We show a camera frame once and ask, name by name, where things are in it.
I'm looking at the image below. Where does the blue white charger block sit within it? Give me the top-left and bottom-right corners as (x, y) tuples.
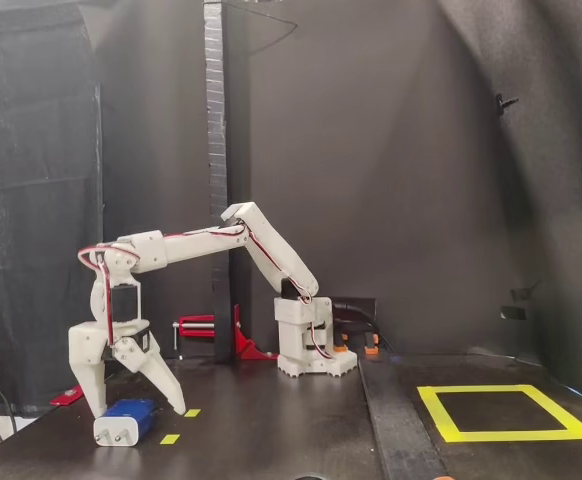
(93, 398), (156, 448)

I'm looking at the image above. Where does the red angle bracket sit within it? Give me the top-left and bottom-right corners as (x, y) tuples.
(49, 387), (85, 408)

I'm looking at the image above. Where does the red screw clamp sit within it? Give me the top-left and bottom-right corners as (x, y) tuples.
(172, 313), (217, 361)

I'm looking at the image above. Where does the red corner bracket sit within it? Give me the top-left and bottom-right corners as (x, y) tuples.
(233, 303), (280, 362)

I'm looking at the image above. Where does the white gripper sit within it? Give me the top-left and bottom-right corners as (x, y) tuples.
(68, 319), (188, 420)

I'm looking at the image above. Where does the thin black wire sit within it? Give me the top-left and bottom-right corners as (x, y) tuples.
(228, 2), (300, 54)

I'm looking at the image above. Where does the red white servo cable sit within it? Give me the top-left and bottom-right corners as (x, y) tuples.
(77, 241), (145, 351)

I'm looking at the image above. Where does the yellow tape square outline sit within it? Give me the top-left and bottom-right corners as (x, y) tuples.
(417, 383), (582, 444)

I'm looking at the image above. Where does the black fabric curtain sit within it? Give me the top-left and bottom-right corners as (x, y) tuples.
(0, 4), (105, 419)

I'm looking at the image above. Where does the black cable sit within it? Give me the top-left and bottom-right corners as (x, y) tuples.
(0, 383), (18, 446)

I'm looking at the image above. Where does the long black flat board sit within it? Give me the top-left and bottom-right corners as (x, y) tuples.
(358, 357), (450, 480)

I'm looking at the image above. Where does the small black clip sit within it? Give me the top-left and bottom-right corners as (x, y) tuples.
(494, 92), (520, 115)

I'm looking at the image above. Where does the black taped vertical post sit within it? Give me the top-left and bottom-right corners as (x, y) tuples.
(203, 0), (235, 365)

